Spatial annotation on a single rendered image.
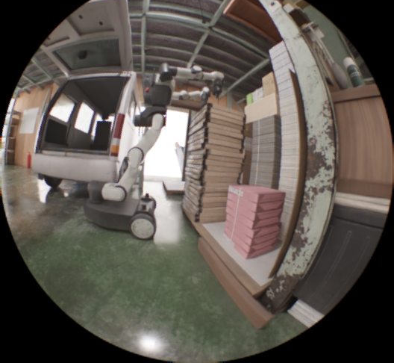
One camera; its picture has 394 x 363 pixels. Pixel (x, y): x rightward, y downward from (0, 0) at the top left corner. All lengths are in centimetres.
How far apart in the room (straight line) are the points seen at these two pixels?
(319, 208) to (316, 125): 24
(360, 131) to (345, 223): 28
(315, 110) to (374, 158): 25
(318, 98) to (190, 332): 87
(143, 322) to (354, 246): 73
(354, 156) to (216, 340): 74
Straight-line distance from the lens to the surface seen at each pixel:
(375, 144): 51
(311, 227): 45
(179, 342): 59
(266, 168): 110
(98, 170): 151
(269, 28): 198
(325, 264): 56
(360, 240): 52
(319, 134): 44
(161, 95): 117
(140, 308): 65
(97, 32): 169
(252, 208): 69
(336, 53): 178
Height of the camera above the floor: 58
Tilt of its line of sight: 1 degrees down
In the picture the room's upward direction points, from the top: 5 degrees clockwise
